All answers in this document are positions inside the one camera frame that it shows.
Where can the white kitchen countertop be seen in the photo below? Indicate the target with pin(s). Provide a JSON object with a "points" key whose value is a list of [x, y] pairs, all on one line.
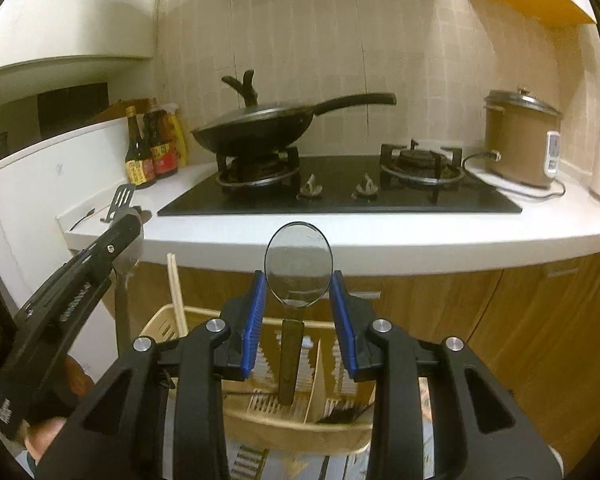
{"points": [[430, 232]]}

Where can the yellow spray bottle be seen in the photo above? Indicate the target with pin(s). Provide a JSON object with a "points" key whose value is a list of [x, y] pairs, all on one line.
{"points": [[180, 140]]}

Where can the brown spatula rest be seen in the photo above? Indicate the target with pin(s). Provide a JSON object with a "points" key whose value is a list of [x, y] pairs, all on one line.
{"points": [[145, 215]]}

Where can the glass wok lid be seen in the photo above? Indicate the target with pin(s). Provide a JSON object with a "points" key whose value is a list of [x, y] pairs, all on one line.
{"points": [[242, 90]]}

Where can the wooden base cabinets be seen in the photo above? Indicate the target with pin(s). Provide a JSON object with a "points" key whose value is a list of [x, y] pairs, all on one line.
{"points": [[480, 335]]}

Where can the blue patterned tablecloth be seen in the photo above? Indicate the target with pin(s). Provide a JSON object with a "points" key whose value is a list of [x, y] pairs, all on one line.
{"points": [[290, 467]]}

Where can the black glass gas cooktop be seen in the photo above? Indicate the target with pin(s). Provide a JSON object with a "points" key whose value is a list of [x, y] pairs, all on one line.
{"points": [[340, 205]]}

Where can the dark bottle yellow label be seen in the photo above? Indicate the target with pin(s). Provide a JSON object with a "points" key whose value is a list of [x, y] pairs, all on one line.
{"points": [[139, 170]]}

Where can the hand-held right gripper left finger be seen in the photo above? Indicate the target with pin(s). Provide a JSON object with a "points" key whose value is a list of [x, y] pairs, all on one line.
{"points": [[252, 330]]}

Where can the black burner grate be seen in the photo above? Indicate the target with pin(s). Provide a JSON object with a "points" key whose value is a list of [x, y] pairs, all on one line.
{"points": [[420, 165], [260, 172]]}

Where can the cooktop knob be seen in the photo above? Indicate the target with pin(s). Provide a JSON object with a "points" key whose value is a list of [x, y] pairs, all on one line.
{"points": [[367, 186], [311, 187]]}

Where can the yellow plastic utensil basket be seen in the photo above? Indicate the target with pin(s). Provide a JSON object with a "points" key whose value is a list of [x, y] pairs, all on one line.
{"points": [[290, 432]]}

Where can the person's left hand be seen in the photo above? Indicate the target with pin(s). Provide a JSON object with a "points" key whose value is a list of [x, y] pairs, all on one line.
{"points": [[45, 437]]}

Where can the dark bottle red label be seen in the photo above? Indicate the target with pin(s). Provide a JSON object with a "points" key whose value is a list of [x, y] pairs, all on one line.
{"points": [[164, 160]]}

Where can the slotted metal spatula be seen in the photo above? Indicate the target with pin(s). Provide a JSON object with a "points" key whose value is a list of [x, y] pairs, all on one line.
{"points": [[122, 200]]}

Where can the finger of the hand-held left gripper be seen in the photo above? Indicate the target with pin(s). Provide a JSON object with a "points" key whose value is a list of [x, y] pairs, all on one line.
{"points": [[120, 240]]}

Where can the wooden chopstick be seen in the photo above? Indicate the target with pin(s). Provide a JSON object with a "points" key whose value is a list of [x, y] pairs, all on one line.
{"points": [[172, 280], [177, 285]]}

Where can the small dark utensil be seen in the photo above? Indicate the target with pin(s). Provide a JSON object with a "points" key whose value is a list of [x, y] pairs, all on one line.
{"points": [[85, 220]]}

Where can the brown cardboard box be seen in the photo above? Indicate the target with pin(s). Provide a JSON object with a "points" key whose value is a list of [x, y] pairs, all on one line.
{"points": [[115, 110]]}

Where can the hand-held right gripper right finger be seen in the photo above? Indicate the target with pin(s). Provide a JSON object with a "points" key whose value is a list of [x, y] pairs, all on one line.
{"points": [[344, 330]]}

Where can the metal spoon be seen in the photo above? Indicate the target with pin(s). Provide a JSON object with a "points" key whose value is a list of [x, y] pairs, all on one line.
{"points": [[125, 300], [297, 265]]}

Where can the black wok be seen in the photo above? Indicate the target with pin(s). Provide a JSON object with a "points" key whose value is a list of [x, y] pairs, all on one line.
{"points": [[250, 132]]}

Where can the brown rice cooker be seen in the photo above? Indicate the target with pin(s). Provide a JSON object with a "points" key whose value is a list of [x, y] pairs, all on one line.
{"points": [[515, 145]]}

